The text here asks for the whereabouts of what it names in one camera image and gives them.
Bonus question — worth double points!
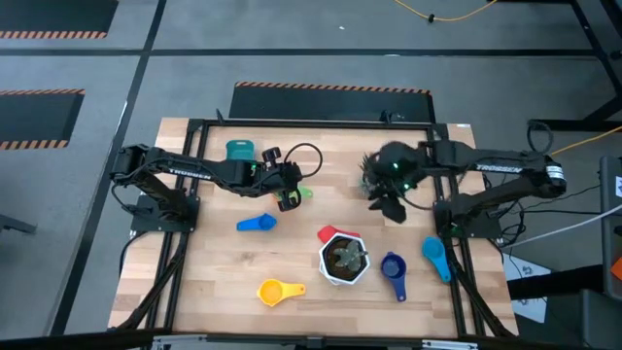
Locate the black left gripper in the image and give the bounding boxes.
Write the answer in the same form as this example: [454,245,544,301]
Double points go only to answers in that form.
[249,160,303,213]

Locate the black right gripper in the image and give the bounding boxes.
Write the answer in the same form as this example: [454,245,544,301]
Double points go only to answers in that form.
[361,140,432,226]

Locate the medium blue measuring cup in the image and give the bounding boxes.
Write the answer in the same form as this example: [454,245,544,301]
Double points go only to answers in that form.
[235,213,279,233]

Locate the red measuring cup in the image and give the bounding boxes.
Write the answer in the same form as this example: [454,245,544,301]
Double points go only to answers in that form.
[317,224,362,245]

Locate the navy blue measuring cup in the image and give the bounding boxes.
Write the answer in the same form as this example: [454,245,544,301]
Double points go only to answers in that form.
[379,251,409,303]

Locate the light blue measuring cup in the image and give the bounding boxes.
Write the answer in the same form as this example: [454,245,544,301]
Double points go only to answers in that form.
[421,235,453,285]

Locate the teal plastic basket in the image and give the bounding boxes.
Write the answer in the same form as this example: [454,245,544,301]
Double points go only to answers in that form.
[225,139,257,162]

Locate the yellow measuring cup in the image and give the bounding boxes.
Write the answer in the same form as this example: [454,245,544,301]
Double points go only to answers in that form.
[256,278,308,308]

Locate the white hexagonal planter pot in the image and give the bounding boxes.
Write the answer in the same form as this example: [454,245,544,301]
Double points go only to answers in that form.
[318,231,372,286]

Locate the green succulent plant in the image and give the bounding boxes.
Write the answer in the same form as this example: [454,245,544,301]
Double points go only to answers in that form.
[333,239,369,270]

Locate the white planter saucer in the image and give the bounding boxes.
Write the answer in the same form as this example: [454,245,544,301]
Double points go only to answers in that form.
[319,264,349,288]

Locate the black hazard-striped floor mat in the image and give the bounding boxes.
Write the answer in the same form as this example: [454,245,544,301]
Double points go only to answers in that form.
[227,80,434,123]
[0,87,86,152]
[0,0,120,41]

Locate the white paper sheet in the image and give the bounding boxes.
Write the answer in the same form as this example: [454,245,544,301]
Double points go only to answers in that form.
[501,252,549,325]

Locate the grey equipment cabinet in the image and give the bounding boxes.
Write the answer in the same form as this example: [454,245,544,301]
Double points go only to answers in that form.
[599,155,622,298]

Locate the black neighbouring table leg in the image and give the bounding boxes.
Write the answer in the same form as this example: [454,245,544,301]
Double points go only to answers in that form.
[528,0,622,133]

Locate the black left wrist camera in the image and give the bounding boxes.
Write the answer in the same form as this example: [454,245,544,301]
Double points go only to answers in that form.
[261,146,284,167]

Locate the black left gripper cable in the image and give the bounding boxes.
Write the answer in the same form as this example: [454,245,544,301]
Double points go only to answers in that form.
[283,141,325,179]

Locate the black aluminium table frame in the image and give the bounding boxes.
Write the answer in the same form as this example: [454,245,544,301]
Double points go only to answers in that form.
[109,109,519,342]

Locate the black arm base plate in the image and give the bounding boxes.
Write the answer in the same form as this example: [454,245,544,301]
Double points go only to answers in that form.
[432,199,503,240]
[129,193,202,234]

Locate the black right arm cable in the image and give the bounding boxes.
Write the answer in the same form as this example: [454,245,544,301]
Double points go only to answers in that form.
[526,120,556,156]

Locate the white floor cable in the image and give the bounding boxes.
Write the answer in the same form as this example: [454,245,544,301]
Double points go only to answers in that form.
[499,202,622,250]

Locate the yellow floor cable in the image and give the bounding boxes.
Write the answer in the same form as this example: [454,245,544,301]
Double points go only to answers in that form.
[392,0,501,24]
[550,124,622,158]

